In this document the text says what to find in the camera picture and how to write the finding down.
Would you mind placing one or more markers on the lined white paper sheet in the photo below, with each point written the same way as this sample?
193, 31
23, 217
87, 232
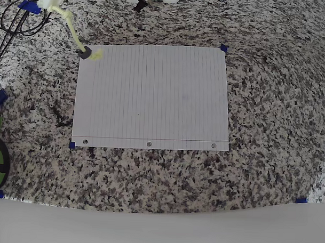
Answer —
152, 99

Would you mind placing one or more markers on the blue tape at paper corner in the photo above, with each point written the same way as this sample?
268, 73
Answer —
224, 48
72, 145

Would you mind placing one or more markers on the black green filament spool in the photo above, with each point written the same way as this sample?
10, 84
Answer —
1, 161

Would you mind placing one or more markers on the white foam board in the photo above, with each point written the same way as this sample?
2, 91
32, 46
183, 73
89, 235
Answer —
158, 230

